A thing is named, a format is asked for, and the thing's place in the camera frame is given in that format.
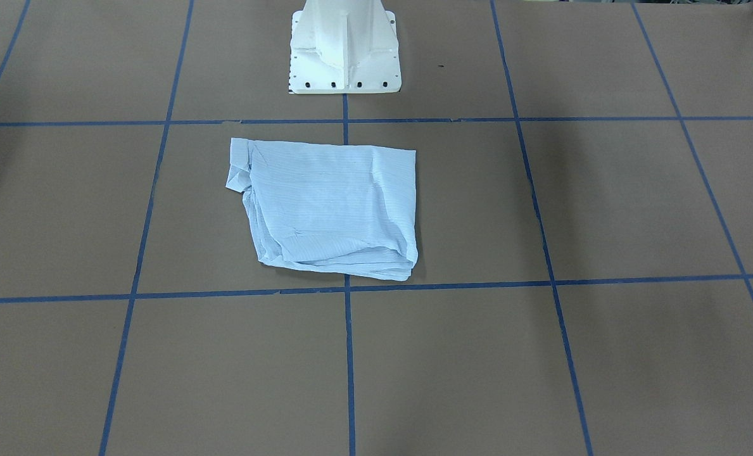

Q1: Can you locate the light blue button-up shirt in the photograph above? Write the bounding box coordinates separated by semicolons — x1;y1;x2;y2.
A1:
226;137;419;282

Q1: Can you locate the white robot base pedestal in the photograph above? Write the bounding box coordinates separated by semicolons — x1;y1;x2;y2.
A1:
288;1;402;94

